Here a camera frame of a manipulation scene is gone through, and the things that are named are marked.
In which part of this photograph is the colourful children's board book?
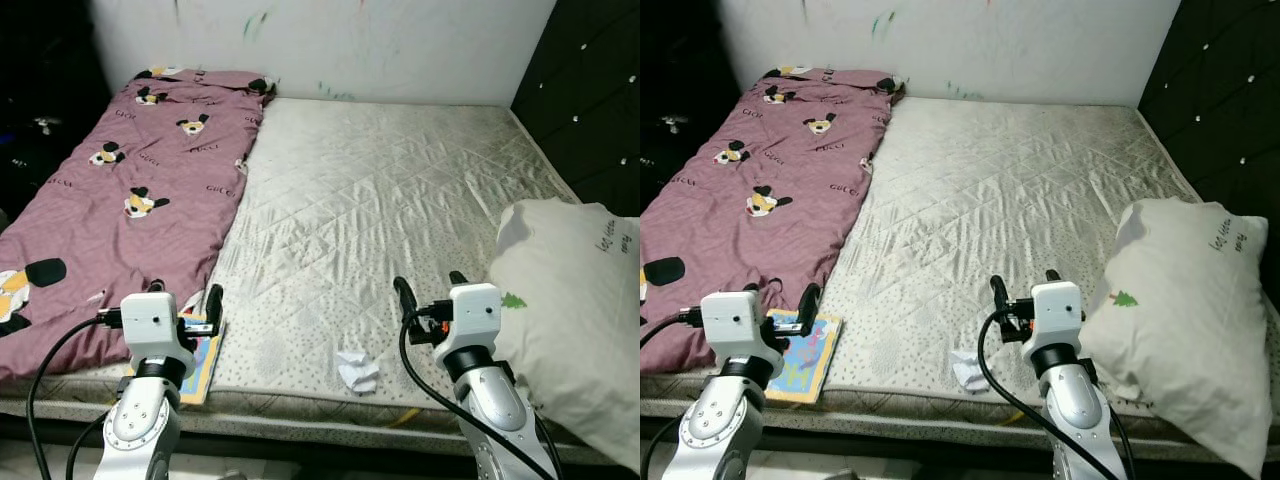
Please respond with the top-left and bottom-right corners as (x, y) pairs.
(125, 312), (226, 406)
(765, 310), (844, 404)

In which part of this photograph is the white tissue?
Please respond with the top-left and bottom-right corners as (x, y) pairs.
(950, 348), (991, 393)
(335, 350), (381, 394)

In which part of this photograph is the beige quilted mattress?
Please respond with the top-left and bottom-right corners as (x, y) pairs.
(640, 95), (1280, 441)
(0, 95), (641, 441)

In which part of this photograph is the white pillow with green tree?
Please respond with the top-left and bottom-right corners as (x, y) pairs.
(488, 200), (641, 476)
(1078, 198), (1280, 479)

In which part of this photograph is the pink cartoon print blanket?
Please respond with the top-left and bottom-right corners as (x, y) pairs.
(640, 66), (906, 376)
(0, 68), (276, 383)

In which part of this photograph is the speckled bed base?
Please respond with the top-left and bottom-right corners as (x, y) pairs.
(0, 395), (621, 466)
(640, 395), (1251, 466)

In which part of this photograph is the black tufted headboard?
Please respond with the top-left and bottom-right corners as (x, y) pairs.
(510, 0), (641, 219)
(1138, 0), (1280, 226)

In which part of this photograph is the dark furniture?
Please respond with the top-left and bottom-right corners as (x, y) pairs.
(640, 0), (739, 211)
(0, 0), (111, 231)

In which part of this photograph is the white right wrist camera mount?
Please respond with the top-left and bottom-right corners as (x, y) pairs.
(435, 284), (501, 371)
(1025, 281), (1086, 366)

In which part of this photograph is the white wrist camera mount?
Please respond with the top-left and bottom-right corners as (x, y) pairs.
(120, 292), (198, 379)
(700, 290), (783, 379)
(1025, 281), (1086, 366)
(435, 284), (501, 371)

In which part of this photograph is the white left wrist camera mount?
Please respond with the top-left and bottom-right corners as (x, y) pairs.
(120, 292), (198, 379)
(700, 290), (783, 379)

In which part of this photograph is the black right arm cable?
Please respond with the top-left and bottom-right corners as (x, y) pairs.
(975, 310), (1126, 480)
(398, 310), (546, 480)

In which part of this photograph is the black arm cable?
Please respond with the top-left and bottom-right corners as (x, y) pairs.
(640, 308), (706, 480)
(25, 310), (126, 480)
(975, 310), (1126, 480)
(398, 310), (546, 480)

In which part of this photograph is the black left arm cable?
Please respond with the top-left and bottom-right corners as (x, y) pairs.
(640, 308), (706, 480)
(25, 310), (126, 480)

